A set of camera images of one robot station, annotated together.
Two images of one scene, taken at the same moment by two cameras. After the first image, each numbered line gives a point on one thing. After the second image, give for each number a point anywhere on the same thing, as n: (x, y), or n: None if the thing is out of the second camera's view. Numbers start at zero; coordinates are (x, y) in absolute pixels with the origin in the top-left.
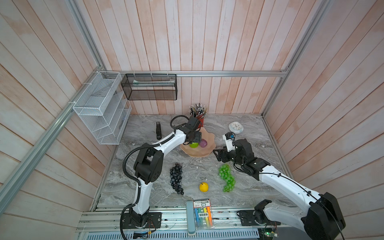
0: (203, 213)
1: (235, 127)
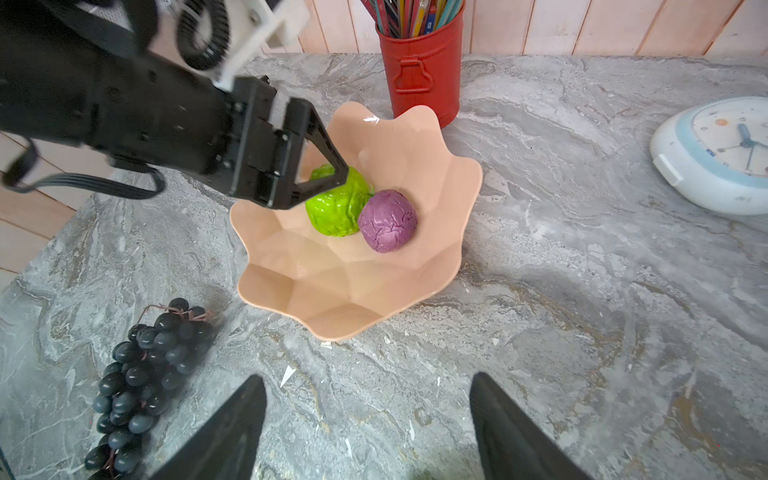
0: None
1: (717, 153)
